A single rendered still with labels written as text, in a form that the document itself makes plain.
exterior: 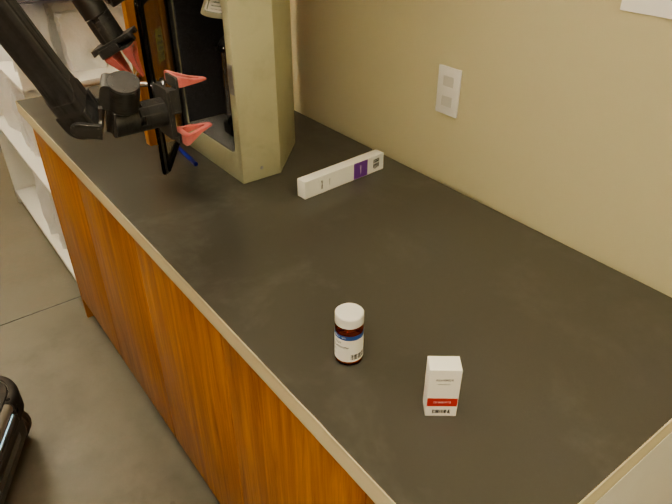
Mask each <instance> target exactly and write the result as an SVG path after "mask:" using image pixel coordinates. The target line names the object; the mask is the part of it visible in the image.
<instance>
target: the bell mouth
mask: <svg viewBox="0 0 672 504"><path fill-rule="evenodd" d="M200 13H201V14H202V15H204V16H206V17H210V18H216V19H222V9H221V4H220V2H219V0H204V2H203V5H202V8H201V11H200Z"/></svg>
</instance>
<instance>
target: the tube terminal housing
mask: <svg viewBox="0 0 672 504"><path fill-rule="evenodd" d="M219 2H220V4H221V9H222V20H223V30H224V40H225V50H226V61H227V63H228V64H230V65H232V72H233V82H234V93H235V96H233V95H232V94H230V102H231V112H232V122H233V132H234V143H235V151H234V152H232V151H230V150H229V149H227V148H226V147H224V146H223V145H221V144H220V143H218V142H217V141H215V140H213V139H212V138H210V137H209V136H207V135H206V134H204V133H203V132H202V133H201V134H200V135H199V136H198V137H197V139H196V140H195V141H194V142H193V143H192V144H191V145H190V146H191V147H193V148H194V149H195V150H197V151H198V152H200V153H201V154H202V155H204V156H205V157H207V158H208V159H209V160H211V161H212V162H214V163H215V164H216V165H218V166H219V167H221V168H222V169H223V170H225V171H226V172H228V173H229V174H230V175H232V176H233V177H235V178H236V179H237V180H239V181H240V182H242V183H243V184H246V183H249V182H252V181H256V180H259V179H262V178H265V177H268V176H272V175H275V174H278V173H281V171H282V169H283V167H284V165H285V163H286V161H287V159H288V157H289V155H290V153H291V151H292V149H293V147H294V144H295V121H294V96H293V70H292V44H291V19H290V0H219Z"/></svg>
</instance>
